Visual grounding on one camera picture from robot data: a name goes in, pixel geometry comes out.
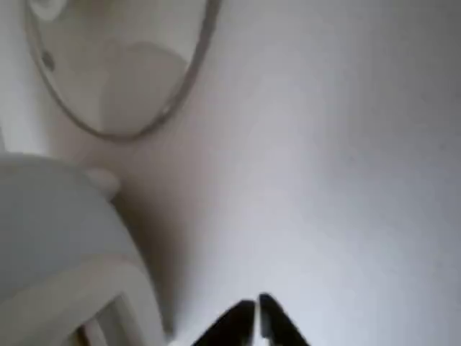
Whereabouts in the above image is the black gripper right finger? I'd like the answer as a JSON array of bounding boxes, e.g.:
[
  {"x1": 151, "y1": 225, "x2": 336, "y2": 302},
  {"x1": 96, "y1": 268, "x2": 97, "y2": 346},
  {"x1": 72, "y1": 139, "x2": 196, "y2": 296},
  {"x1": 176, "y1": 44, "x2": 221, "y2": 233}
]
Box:
[{"x1": 258, "y1": 293, "x2": 311, "y2": 346}]

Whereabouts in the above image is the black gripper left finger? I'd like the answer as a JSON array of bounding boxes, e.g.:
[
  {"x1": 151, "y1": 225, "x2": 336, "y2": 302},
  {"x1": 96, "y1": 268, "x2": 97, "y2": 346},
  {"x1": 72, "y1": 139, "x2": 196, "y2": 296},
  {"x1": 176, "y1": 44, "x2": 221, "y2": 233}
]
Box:
[{"x1": 194, "y1": 299, "x2": 257, "y2": 346}]

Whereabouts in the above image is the glass lid with white knob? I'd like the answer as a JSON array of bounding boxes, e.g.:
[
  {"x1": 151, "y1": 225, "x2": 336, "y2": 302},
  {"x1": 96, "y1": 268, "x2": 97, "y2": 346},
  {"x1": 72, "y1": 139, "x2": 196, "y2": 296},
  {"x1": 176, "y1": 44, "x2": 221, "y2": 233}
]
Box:
[{"x1": 22, "y1": 0, "x2": 225, "y2": 142}]

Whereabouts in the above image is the white rice cooker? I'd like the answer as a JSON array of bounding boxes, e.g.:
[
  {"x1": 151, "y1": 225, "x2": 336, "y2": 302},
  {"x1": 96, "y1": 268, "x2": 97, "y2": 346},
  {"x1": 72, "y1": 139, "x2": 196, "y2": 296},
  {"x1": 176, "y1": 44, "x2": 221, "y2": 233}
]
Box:
[{"x1": 0, "y1": 153, "x2": 178, "y2": 346}]

